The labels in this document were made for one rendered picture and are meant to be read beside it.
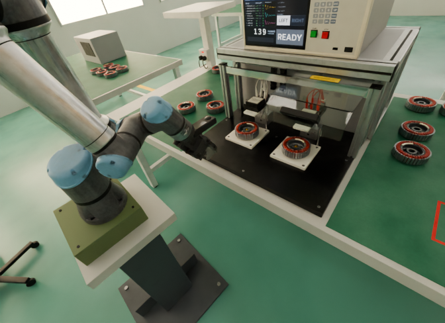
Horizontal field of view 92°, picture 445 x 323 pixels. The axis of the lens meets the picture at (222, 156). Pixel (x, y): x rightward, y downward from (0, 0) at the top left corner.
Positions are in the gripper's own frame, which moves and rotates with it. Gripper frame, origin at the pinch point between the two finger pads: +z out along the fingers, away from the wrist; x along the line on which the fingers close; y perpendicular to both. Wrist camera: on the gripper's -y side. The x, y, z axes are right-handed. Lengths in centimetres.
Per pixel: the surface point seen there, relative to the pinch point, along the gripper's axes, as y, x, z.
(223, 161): 1.8, 1.7, 7.3
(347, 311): 35, 67, 77
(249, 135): -14.2, 4.1, 11.7
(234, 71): -36.4, -12.2, -0.3
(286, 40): -45.9, 10.8, -9.8
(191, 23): -321, -448, 240
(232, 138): -10.7, -3.9, 13.2
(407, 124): -50, 56, 36
